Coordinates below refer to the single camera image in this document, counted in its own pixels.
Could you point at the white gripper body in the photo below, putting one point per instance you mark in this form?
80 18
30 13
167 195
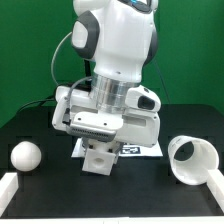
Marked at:
138 124

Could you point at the white sheet with tags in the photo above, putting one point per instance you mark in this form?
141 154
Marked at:
128 150

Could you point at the white lamp base with tags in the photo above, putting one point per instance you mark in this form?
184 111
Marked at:
99 157

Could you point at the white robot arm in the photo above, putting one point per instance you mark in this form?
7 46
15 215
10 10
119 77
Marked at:
120 37

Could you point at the white left corner bracket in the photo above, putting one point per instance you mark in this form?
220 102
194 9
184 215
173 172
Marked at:
8 187

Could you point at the white right corner bracket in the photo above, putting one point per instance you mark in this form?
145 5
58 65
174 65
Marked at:
215 183

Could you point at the white lamp bulb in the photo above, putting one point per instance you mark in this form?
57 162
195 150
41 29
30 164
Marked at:
26 156

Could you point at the white cylindrical lamp shade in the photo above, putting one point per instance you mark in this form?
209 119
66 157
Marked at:
194 170

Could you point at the white corner bracket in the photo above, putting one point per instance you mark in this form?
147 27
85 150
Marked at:
215 183
8 187

